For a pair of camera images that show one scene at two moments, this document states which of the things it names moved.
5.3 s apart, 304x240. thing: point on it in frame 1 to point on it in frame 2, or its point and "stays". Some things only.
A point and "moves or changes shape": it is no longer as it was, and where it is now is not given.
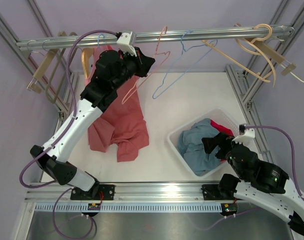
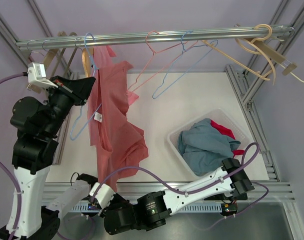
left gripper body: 133,65 to 62,99
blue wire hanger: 98,39 moves or changes shape
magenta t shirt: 221,128 stays
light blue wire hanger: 153,97 stays
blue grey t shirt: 192,150 stays
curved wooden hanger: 262,49 stays
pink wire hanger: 158,59 to 127,92
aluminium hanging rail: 198,36 stays
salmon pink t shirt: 124,121 moves or changes shape
